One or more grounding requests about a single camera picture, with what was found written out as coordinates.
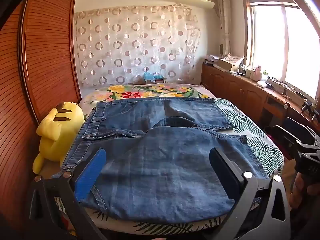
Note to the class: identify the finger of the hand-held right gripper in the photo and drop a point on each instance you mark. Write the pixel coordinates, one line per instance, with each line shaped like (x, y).
(285, 136)
(311, 142)

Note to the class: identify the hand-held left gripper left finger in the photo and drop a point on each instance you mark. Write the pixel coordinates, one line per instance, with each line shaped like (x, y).
(90, 175)

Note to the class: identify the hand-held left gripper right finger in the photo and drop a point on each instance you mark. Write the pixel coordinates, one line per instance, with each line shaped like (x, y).
(220, 166)

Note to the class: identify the blue denim pants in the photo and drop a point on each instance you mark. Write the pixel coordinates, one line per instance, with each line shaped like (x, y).
(162, 160)

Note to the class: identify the person's right hand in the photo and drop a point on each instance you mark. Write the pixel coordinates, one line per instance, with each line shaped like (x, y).
(297, 192)

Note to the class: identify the bed with floral leaf sheet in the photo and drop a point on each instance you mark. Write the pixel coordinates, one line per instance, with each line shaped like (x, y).
(250, 122)

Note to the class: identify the yellow plush toy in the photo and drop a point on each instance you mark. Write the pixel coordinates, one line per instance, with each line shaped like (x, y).
(57, 135)

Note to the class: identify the pink bottle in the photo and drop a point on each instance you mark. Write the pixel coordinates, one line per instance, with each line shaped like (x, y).
(258, 73)

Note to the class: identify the long wooden cabinet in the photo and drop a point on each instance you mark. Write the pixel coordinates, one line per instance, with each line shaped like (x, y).
(235, 87)

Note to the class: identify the cardboard box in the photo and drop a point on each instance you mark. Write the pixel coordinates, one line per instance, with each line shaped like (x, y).
(227, 64)

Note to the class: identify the wooden framed window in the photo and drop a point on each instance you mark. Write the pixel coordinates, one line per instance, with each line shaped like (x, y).
(282, 42)

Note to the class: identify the light blue plush toy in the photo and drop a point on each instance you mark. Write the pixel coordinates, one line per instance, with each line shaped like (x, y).
(152, 75)

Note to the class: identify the white wrapped pipe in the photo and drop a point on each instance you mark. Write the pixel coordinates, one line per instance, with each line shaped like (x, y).
(223, 22)

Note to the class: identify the sheer circle-patterned curtain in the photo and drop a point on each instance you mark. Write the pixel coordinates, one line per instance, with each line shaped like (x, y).
(135, 42)

